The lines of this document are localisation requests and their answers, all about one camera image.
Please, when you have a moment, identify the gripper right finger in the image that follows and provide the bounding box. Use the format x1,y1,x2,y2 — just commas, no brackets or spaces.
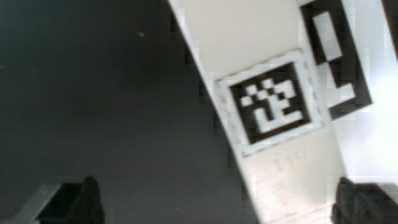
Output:
330,177,398,224

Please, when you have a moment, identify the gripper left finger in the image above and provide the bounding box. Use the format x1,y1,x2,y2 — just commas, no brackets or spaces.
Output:
5,176,104,224

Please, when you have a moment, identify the white desk leg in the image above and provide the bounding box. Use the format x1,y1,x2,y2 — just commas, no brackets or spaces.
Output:
166,0,344,224

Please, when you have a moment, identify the white flat base plate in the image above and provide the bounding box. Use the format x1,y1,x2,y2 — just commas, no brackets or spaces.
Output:
298,0,398,183

